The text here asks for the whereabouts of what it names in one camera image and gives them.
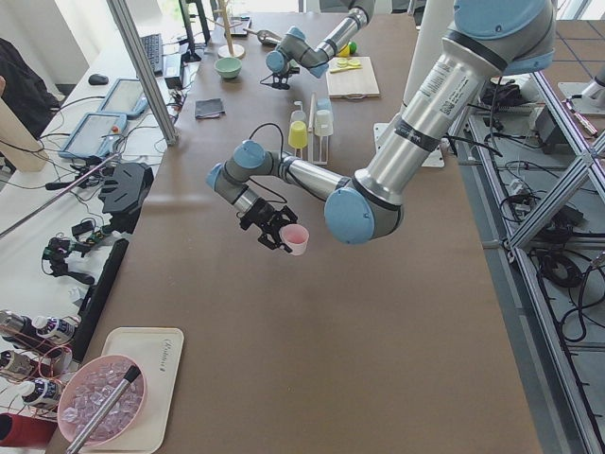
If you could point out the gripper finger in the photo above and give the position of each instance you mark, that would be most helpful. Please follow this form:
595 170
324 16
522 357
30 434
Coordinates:
273 241
281 218

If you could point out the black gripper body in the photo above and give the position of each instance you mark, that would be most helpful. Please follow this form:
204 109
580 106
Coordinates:
282 77
261 211

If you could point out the pink plastic cup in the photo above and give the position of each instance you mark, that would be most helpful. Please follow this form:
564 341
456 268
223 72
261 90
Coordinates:
295 237

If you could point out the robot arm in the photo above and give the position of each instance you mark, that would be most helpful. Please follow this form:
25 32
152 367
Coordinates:
293 51
486 39

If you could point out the grey plastic cup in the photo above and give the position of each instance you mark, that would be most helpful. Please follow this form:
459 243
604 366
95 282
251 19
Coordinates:
298 115

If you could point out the blue plastic cup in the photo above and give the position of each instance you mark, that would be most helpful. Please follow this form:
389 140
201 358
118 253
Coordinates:
324 104

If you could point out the cream plastic cup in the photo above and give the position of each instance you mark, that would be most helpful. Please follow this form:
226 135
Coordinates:
324 123

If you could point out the yellow plastic cup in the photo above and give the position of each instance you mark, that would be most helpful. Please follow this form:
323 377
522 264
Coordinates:
297 134

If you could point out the metal scoop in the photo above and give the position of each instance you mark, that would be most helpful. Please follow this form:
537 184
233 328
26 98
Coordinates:
265 37

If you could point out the green bowl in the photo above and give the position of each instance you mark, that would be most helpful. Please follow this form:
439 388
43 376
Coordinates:
228 67

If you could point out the wooden mug tree stand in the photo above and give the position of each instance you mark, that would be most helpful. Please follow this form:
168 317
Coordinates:
230 48

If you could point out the yellow plastic knife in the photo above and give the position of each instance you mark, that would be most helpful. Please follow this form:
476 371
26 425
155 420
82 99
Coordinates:
344 69

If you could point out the yellow lemon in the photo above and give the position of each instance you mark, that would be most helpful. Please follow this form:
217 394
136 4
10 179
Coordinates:
344 52

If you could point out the grey folded cloth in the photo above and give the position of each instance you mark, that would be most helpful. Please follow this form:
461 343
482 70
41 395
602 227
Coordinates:
209 108

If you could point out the wooden cutting board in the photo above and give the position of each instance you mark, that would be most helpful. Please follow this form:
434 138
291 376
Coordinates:
353 84

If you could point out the blue tablet pendant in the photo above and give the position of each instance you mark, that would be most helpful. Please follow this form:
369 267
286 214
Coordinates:
125 97
93 136

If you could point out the cream tray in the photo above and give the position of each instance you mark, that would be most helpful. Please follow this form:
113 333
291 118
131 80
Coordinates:
157 352

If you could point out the metal tongs in bowl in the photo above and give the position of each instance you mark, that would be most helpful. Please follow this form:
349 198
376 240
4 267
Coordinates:
83 436

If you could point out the small drink bottle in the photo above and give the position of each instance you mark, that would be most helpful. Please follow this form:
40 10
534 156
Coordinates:
54 329
40 393

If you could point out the pink bowl with ice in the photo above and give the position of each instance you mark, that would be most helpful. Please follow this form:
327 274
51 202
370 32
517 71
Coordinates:
87 390

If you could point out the red can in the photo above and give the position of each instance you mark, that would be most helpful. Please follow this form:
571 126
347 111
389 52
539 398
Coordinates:
26 432

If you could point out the white wire cup rack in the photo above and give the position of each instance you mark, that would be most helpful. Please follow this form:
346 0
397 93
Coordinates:
317 149

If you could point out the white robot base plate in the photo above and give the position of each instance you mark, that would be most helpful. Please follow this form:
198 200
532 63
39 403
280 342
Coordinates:
415 132

